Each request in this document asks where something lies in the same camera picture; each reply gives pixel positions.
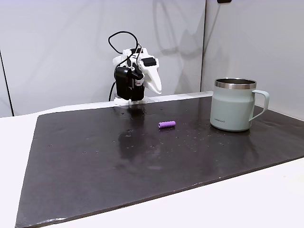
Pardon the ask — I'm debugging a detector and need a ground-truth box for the black oval camera box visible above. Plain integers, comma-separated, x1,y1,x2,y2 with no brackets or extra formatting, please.
114,66,132,100

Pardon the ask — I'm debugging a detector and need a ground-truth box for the purple pen grip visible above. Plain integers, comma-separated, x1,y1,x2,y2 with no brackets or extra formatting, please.
158,120,177,129

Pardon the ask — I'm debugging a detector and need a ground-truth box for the pale green steel mug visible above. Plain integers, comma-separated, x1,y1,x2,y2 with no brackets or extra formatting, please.
209,77,270,133

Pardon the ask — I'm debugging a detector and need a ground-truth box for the black camera cable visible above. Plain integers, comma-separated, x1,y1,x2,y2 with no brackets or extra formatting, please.
108,30,143,72

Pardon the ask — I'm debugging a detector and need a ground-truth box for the black table mat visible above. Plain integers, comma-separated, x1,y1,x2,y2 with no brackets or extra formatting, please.
14,95,304,228

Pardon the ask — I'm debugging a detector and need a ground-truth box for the black base power cable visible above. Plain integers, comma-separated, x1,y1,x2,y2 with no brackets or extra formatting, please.
108,81,117,102

